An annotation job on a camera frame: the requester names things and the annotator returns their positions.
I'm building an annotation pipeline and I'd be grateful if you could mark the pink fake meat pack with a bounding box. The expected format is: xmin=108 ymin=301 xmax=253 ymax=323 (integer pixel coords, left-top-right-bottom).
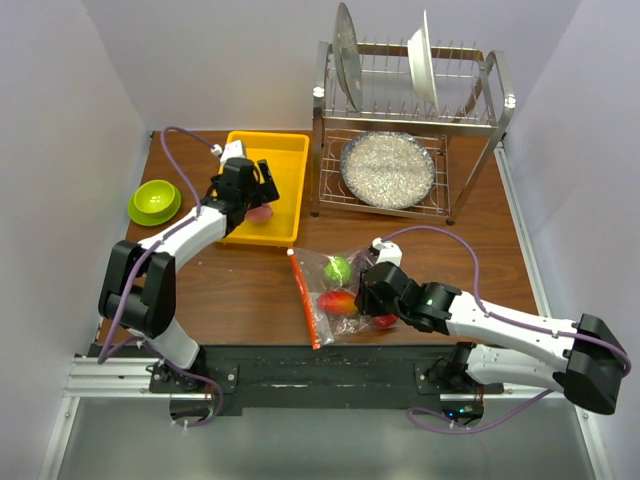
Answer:
xmin=245 ymin=204 xmax=273 ymax=225

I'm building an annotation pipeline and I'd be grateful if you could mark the orange red fake mango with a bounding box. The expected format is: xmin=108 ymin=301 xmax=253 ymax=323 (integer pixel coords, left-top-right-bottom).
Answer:
xmin=317 ymin=290 xmax=358 ymax=315

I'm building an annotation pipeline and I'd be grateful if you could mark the green fake fruit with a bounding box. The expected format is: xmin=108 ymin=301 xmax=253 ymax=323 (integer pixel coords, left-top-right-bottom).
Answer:
xmin=324 ymin=256 xmax=352 ymax=287

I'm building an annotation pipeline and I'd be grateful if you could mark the clear zip top bag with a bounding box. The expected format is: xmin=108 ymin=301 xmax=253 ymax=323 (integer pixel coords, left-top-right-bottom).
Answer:
xmin=287 ymin=248 xmax=399 ymax=350

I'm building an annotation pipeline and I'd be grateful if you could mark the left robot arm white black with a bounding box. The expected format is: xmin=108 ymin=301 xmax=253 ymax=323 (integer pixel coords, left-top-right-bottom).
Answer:
xmin=98 ymin=157 xmax=280 ymax=392

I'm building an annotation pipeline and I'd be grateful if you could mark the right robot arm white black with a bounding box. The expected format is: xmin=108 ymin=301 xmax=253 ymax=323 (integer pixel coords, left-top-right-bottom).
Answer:
xmin=355 ymin=262 xmax=630 ymax=415

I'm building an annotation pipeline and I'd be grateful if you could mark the red fake apple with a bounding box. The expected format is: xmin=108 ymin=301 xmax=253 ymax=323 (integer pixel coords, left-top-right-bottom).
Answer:
xmin=374 ymin=315 xmax=398 ymax=329

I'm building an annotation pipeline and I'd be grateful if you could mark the yellow plastic tray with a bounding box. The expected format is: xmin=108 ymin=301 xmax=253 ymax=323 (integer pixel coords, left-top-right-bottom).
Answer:
xmin=221 ymin=130 xmax=309 ymax=248

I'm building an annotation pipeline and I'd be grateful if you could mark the green plastic bowl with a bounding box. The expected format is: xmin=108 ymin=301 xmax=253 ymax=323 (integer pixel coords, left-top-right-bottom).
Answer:
xmin=127 ymin=179 xmax=182 ymax=227

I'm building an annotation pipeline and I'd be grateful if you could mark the speckled blue rim plate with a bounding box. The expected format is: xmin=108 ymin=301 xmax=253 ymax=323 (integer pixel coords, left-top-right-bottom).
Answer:
xmin=340 ymin=131 xmax=436 ymax=210

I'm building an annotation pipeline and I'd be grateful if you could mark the steel dish rack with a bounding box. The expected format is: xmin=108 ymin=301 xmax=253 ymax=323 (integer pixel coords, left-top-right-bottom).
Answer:
xmin=310 ymin=42 xmax=516 ymax=225

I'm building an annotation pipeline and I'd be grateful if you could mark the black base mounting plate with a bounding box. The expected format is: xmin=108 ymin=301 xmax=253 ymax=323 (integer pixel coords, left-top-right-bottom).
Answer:
xmin=148 ymin=343 xmax=504 ymax=419

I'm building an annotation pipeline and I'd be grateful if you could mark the grey metal plate upright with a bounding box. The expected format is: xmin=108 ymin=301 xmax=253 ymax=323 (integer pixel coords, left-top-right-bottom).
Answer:
xmin=332 ymin=2 xmax=362 ymax=112

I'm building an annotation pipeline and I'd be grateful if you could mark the white plate upright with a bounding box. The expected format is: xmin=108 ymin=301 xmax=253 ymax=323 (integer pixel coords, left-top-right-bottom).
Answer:
xmin=407 ymin=10 xmax=439 ymax=114

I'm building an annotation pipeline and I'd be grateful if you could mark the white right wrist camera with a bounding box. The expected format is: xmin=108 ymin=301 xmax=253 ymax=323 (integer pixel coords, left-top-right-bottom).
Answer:
xmin=371 ymin=238 xmax=402 ymax=267

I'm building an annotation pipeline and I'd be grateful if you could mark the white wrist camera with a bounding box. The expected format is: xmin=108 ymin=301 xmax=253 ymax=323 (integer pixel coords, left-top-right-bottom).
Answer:
xmin=220 ymin=140 xmax=247 ymax=164
xmin=371 ymin=238 xmax=402 ymax=267

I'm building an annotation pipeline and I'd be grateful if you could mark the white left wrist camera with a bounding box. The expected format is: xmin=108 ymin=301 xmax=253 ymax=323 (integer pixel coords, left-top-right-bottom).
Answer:
xmin=220 ymin=140 xmax=247 ymax=164

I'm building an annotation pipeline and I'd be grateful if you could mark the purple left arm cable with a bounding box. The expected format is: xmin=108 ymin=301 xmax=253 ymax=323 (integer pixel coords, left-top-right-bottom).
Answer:
xmin=97 ymin=126 xmax=224 ymax=365

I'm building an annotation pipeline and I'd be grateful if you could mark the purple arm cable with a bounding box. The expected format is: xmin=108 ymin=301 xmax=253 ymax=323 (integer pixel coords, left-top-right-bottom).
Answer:
xmin=369 ymin=225 xmax=632 ymax=435
xmin=97 ymin=126 xmax=224 ymax=365

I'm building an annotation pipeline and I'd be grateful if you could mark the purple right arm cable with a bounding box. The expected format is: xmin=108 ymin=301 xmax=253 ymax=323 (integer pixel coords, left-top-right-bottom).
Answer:
xmin=369 ymin=225 xmax=632 ymax=435

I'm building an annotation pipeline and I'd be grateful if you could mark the aluminium frame rail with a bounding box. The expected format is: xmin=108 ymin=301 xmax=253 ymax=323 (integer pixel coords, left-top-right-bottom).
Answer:
xmin=41 ymin=345 xmax=613 ymax=479

